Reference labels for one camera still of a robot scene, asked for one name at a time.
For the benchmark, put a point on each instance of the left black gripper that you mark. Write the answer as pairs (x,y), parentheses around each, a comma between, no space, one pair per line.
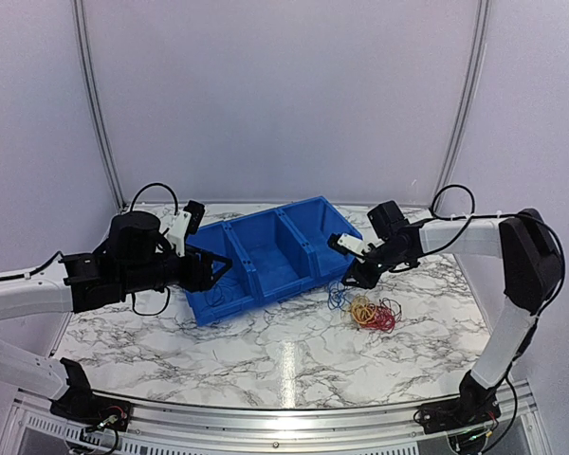
(202,282)

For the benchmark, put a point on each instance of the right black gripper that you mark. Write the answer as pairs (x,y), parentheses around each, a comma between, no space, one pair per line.
(366,280)

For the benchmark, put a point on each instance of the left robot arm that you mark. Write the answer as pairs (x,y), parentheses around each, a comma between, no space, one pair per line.
(138,255)

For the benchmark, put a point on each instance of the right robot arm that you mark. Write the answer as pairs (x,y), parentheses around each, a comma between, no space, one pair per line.
(532,272)

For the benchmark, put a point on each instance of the blue three-compartment plastic bin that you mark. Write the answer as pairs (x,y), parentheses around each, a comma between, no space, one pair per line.
(277,254)

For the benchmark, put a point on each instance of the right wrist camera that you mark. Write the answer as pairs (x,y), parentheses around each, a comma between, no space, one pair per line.
(347,244)

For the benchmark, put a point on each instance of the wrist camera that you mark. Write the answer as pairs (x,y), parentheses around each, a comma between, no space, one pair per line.
(347,244)
(185,223)

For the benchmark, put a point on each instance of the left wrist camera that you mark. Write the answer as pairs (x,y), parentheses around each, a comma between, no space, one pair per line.
(185,223)

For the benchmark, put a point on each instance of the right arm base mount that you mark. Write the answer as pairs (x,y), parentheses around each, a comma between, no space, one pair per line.
(449,414)

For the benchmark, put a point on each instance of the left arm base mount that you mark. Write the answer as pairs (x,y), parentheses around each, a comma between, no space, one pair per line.
(96,412)

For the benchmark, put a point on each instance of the aluminium front rail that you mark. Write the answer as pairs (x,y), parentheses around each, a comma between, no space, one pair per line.
(154,427)

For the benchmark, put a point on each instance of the left aluminium frame post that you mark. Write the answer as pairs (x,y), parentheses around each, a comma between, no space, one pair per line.
(91,90)

